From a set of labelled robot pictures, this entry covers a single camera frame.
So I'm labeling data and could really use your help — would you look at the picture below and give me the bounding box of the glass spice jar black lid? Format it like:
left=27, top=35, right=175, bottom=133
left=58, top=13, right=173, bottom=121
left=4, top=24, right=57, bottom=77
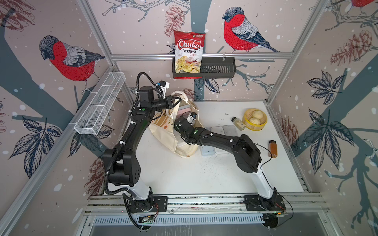
left=231, top=117, right=246, bottom=131

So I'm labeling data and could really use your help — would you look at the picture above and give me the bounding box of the orange sauce bottle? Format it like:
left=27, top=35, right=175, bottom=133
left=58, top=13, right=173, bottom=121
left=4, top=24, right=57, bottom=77
left=268, top=140, right=278, bottom=158

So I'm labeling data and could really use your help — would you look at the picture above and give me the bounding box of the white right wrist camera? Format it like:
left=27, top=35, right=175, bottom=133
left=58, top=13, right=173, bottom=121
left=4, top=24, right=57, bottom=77
left=187, top=112, right=197, bottom=125

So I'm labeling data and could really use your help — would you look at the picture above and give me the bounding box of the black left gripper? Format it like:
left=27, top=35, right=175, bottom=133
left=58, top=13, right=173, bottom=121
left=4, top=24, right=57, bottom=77
left=151, top=96, right=181, bottom=113

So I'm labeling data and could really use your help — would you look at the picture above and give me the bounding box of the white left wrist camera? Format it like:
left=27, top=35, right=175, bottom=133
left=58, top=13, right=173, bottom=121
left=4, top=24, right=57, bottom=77
left=158, top=80, right=170, bottom=93

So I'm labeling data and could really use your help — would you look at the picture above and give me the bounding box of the light blue pencil case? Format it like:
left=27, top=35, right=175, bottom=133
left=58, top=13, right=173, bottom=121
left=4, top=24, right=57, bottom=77
left=199, top=145, right=216, bottom=156

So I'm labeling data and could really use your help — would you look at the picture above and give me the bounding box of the white wire mesh shelf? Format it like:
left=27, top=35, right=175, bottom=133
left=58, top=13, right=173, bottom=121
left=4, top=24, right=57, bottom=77
left=74, top=72, right=126, bottom=135

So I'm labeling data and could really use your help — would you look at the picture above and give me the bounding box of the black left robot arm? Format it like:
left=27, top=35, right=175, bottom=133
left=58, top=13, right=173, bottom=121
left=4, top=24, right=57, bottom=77
left=102, top=72, right=182, bottom=201

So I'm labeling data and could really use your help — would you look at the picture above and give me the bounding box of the aluminium front rail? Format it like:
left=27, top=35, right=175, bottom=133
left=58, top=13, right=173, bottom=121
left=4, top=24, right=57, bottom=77
left=85, top=193, right=305, bottom=214

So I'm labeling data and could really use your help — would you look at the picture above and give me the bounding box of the pink pencil case in bag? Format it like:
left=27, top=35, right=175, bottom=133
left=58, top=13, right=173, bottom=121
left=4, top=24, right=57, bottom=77
left=176, top=104, right=192, bottom=118

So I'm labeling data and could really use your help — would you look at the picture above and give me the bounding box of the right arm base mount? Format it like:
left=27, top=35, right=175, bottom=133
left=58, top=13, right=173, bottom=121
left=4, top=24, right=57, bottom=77
left=243, top=193, right=286, bottom=212

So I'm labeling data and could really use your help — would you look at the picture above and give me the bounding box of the yellow bamboo steamer basket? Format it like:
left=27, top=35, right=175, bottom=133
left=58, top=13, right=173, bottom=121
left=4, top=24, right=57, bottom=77
left=242, top=108, right=268, bottom=131

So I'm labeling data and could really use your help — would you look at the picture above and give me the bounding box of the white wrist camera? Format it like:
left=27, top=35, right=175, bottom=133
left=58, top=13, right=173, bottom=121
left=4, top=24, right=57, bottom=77
left=158, top=80, right=170, bottom=93
left=187, top=112, right=197, bottom=125

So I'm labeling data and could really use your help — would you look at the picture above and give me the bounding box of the steamed bun upper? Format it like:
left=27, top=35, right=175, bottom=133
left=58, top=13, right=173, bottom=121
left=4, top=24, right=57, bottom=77
left=252, top=110, right=264, bottom=119

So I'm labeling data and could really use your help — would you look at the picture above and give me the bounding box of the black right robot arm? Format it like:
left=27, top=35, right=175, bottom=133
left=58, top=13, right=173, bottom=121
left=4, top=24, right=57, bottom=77
left=174, top=116, right=284, bottom=209

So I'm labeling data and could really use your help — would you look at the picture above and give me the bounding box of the cream pencil case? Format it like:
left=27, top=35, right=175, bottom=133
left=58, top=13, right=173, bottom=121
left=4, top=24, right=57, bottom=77
left=222, top=125, right=239, bottom=136

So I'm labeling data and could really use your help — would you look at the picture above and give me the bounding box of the black wall-mounted basket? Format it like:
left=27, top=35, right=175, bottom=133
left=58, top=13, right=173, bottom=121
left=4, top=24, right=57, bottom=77
left=172, top=57, right=236, bottom=80

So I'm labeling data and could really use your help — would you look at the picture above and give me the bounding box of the cream canvas tote bag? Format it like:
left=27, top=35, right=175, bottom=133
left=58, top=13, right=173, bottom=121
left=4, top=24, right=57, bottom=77
left=149, top=91, right=199, bottom=158

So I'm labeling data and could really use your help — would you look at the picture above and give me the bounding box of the steamed bun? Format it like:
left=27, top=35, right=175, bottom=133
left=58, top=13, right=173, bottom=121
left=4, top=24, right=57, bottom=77
left=249, top=117, right=261, bottom=125
left=252, top=110, right=264, bottom=119

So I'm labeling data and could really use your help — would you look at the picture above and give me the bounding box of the steamed bun lower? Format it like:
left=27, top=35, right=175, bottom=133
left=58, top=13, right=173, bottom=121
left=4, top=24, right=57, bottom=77
left=249, top=117, right=261, bottom=125

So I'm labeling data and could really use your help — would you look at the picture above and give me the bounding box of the red Chuba cassava chips bag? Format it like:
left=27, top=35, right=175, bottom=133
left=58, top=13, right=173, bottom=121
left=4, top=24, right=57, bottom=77
left=172, top=31, right=206, bottom=79

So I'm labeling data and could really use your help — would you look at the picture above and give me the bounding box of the white pencil case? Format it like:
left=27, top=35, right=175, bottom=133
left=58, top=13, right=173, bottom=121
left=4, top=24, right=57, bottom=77
left=210, top=126, right=229, bottom=155

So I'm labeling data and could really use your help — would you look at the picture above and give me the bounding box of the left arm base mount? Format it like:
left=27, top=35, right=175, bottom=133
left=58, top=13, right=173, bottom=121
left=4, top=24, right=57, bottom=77
left=123, top=195, right=168, bottom=213

